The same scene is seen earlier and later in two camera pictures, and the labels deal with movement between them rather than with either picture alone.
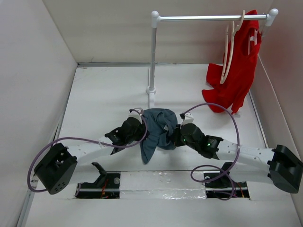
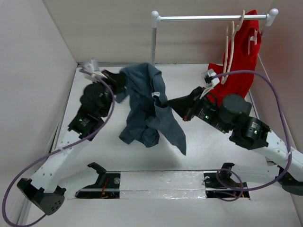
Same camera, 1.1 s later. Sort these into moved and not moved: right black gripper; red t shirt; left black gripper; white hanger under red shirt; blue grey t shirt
Moved: left black gripper; blue grey t shirt; right black gripper
Not moved: red t shirt; white hanger under red shirt
